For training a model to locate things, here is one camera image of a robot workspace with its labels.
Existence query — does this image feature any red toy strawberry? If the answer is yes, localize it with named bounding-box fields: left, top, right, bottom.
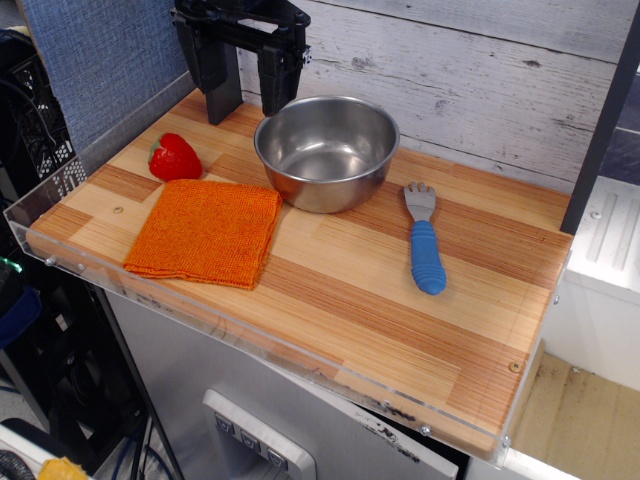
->
left=148, top=133, right=204, bottom=181

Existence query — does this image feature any grey dispenser button panel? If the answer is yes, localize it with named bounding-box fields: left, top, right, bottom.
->
left=202, top=389, right=317, bottom=479

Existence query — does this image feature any metal bowl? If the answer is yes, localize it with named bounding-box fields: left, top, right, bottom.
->
left=254, top=96, right=400, bottom=214

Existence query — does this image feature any dark grey left post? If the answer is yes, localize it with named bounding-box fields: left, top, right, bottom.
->
left=205, top=44, right=243, bottom=125

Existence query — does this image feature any clear acrylic table guard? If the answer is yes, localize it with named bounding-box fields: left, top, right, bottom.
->
left=7, top=151, right=568, bottom=464

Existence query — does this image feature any stainless toy fridge cabinet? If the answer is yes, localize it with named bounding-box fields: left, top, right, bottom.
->
left=104, top=292, right=468, bottom=479

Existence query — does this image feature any dark grey post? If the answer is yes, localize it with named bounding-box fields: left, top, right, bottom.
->
left=560, top=3, right=639, bottom=235
left=205, top=44, right=243, bottom=125

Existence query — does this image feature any dark grey right post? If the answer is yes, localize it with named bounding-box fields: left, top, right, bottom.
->
left=560, top=3, right=639, bottom=235

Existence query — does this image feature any black braided cable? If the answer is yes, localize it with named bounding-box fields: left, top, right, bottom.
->
left=0, top=449, right=37, bottom=480

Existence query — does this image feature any yellow cloth piece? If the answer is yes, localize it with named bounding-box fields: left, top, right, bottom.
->
left=37, top=457, right=89, bottom=480

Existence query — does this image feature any black plastic crate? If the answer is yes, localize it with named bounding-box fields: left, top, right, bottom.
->
left=7, top=54, right=75, bottom=178

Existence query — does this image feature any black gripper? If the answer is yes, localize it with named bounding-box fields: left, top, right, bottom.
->
left=172, top=1, right=311, bottom=117

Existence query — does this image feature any white ridged side unit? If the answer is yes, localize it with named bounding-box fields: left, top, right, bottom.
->
left=541, top=177, right=639, bottom=390

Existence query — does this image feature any orange red cloth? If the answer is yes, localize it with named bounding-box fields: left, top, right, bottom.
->
left=123, top=180, right=282, bottom=290

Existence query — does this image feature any blue handled metal fork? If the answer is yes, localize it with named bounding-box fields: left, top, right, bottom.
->
left=403, top=182, right=447, bottom=295

